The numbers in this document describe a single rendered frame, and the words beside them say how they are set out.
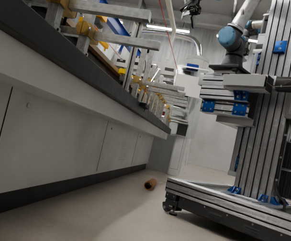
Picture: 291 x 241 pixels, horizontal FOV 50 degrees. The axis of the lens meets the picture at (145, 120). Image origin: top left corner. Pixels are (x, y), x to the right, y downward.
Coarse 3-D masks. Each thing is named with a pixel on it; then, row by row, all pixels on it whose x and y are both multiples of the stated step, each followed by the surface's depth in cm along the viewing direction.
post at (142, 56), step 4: (144, 52) 220; (140, 56) 220; (144, 56) 219; (140, 60) 219; (144, 60) 220; (140, 64) 219; (140, 68) 219; (136, 72) 219; (140, 72) 218; (140, 76) 219; (136, 84) 218; (136, 88) 218; (132, 92) 218; (136, 92) 218
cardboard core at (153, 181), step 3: (150, 180) 290; (153, 180) 298; (156, 180) 310; (147, 183) 297; (153, 183) 288; (156, 183) 306; (144, 186) 282; (147, 186) 292; (150, 186) 300; (153, 186) 289; (147, 189) 281
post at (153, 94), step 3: (159, 69) 294; (159, 72) 293; (156, 75) 294; (159, 75) 294; (156, 78) 293; (156, 81) 293; (153, 93) 292; (153, 96) 292; (150, 99) 292; (153, 99) 292; (150, 102) 292; (153, 102) 292; (150, 105) 292; (150, 108) 291
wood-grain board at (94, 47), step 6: (66, 24) 142; (72, 24) 144; (90, 48) 174; (96, 48) 177; (96, 54) 184; (102, 54) 189; (102, 60) 197; (108, 60) 201; (108, 66) 212; (114, 66) 216; (114, 72) 227; (138, 90) 301; (138, 96) 324
